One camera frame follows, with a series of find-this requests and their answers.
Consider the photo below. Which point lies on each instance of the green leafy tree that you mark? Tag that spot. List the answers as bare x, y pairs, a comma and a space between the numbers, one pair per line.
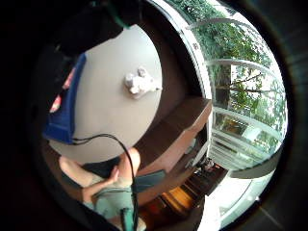
231, 41

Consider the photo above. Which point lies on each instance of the white framed glass railing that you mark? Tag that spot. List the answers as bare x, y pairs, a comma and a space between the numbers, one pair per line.
205, 70

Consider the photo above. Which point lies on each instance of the brown wooden bench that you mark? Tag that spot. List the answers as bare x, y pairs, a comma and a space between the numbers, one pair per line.
179, 128

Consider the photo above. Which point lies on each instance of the the person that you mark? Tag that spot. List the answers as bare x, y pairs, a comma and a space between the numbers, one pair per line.
110, 199

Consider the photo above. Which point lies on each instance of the blue box with red print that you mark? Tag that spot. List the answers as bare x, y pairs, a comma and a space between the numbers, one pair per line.
65, 112

